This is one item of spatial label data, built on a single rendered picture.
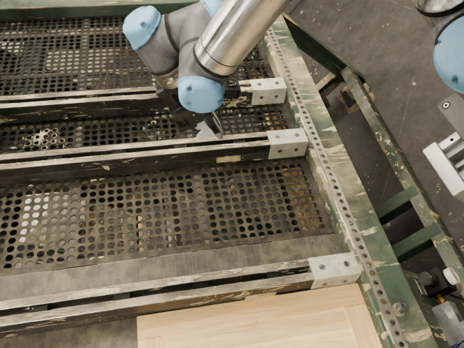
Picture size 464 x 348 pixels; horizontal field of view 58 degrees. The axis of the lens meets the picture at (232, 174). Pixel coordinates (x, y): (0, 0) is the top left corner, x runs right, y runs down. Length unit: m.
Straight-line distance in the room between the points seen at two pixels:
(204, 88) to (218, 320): 0.61
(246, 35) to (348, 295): 0.75
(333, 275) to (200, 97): 0.61
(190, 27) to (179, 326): 0.67
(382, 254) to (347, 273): 0.13
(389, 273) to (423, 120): 1.26
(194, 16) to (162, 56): 0.10
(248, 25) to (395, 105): 1.89
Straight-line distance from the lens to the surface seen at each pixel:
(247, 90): 1.51
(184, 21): 0.79
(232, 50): 0.64
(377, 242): 1.22
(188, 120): 0.94
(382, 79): 2.57
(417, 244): 1.93
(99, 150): 1.33
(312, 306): 1.12
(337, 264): 1.13
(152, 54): 0.82
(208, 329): 1.07
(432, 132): 2.27
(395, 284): 1.18
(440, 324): 1.24
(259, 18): 0.60
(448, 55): 0.79
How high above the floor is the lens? 1.88
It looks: 37 degrees down
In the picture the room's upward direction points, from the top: 68 degrees counter-clockwise
